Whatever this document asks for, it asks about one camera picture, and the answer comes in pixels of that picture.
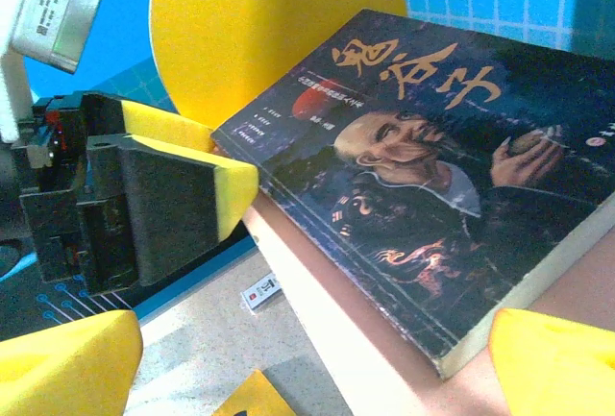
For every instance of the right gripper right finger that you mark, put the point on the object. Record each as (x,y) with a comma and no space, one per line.
(557,373)

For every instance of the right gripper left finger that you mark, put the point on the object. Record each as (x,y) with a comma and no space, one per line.
(62,373)

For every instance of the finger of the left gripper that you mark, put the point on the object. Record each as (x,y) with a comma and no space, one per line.
(163,204)
(158,120)

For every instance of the dark old man portrait book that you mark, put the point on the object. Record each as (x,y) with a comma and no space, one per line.
(408,171)

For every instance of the yellow bookshelf with pink shelf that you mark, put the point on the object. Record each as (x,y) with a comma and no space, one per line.
(240,27)

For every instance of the small white card box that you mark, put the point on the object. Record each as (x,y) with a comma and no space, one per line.
(262,291)

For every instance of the yellow book blue-shirt boy cover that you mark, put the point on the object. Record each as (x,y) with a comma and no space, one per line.
(254,399)

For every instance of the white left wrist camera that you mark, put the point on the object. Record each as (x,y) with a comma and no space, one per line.
(53,12)

